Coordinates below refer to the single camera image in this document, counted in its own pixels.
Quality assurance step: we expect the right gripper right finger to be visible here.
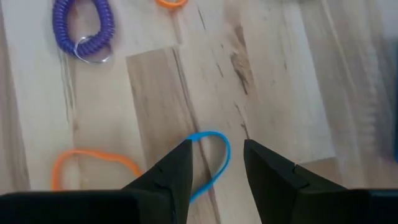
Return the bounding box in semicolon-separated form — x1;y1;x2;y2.
243;139;349;224

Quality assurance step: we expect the purple coil wristband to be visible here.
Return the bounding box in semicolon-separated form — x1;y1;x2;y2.
52;0;116;65

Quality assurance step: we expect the orange rubber band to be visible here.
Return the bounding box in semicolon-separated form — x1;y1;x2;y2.
51;148;144;191
154;0;190;10

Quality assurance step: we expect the blue rubber band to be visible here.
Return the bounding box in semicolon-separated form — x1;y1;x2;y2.
186;130;233;203

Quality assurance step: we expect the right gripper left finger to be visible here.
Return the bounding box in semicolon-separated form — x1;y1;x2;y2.
121;139;194;224

